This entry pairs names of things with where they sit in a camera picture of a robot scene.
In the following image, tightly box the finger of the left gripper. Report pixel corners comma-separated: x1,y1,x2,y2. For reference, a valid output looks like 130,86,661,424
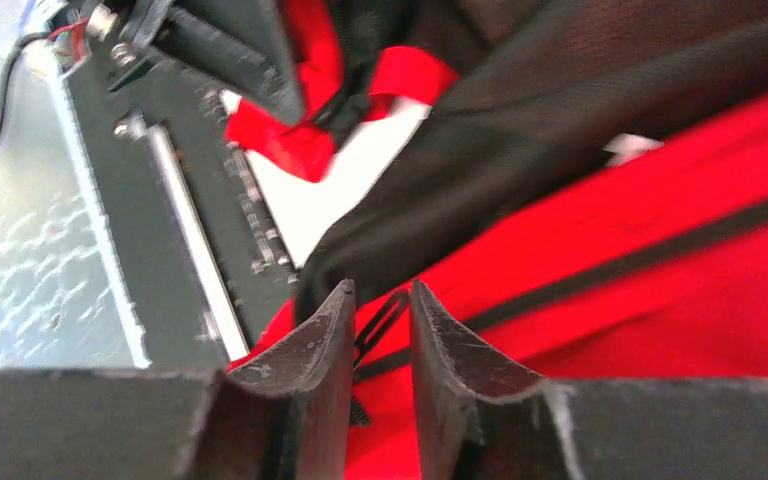
118,1,305,126

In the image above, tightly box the red jacket black lining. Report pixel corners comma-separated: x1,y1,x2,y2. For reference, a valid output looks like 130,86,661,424
262,1,768,479

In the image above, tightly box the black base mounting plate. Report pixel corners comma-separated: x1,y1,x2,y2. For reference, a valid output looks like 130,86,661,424
65,41,296,368

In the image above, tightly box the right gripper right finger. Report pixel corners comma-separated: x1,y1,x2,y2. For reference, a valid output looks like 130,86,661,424
410,281,768,479

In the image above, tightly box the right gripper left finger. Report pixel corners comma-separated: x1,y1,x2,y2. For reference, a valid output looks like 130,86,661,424
0,280,355,479

